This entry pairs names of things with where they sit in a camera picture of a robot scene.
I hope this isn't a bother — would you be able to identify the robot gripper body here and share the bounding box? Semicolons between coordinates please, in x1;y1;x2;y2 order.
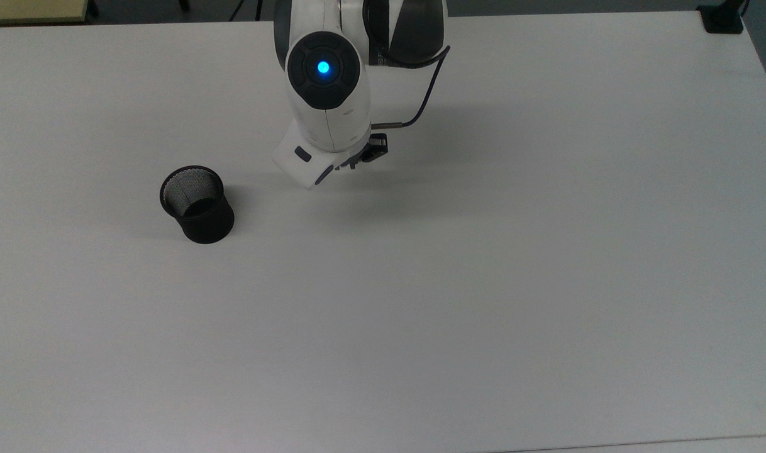
272;120;372;191

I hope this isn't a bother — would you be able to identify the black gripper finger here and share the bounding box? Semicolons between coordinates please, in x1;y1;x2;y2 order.
362;133;389;164

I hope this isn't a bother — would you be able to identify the black mesh pen cup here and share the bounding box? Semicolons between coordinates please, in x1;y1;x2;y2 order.
159;165;235;245

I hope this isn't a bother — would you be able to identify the yellowish wooden table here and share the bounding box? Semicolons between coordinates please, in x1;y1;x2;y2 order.
0;0;89;25

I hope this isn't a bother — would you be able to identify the black table clamp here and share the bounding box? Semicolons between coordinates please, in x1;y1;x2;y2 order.
697;0;750;35

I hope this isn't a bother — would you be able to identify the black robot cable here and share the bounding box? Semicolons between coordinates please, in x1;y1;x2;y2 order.
370;45;452;130

